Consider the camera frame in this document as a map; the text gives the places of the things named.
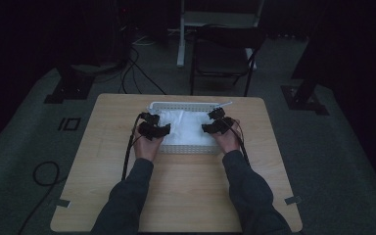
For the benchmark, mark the person's left hand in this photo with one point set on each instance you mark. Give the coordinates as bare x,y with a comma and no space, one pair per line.
147,148

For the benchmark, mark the white cloth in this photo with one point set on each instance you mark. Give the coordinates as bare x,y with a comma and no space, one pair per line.
187,129

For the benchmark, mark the grey tape piece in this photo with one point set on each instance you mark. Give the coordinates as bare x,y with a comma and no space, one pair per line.
292,199
62,203

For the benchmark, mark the white plastic basket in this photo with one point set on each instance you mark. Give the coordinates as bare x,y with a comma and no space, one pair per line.
189,149

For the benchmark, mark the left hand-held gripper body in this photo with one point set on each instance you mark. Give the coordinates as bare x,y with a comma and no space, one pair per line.
148,125

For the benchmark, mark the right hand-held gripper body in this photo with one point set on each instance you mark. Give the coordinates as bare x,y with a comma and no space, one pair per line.
221,123

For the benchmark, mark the black stand with base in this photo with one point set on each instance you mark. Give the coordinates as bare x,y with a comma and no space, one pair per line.
303,98
69,86

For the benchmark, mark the black folding chair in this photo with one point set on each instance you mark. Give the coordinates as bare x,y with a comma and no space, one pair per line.
223,58

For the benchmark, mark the person's right hand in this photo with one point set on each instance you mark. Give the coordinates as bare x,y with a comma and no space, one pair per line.
228,142

